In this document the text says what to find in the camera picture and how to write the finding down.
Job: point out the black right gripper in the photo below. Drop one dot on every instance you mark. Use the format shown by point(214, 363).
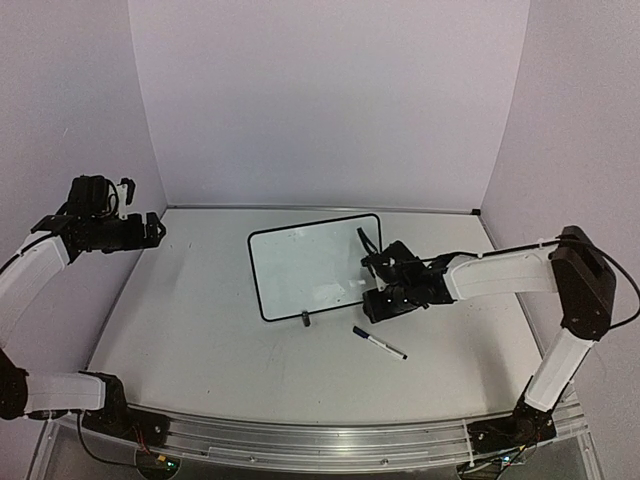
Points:
point(371, 262)

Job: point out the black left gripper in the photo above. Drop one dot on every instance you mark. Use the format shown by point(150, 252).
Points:
point(136, 238)

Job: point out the blue whiteboard marker pen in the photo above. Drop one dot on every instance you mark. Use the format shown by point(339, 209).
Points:
point(379, 343)

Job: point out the white whiteboard with black frame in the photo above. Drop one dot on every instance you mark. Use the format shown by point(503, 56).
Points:
point(314, 266)

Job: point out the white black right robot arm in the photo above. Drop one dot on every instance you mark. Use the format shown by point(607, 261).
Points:
point(566, 286)

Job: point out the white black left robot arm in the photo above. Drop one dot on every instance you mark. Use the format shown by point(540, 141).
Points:
point(37, 285)

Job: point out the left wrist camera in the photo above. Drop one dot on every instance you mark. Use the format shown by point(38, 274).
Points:
point(125, 190)

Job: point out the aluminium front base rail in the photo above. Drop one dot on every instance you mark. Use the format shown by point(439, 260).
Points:
point(181, 446)

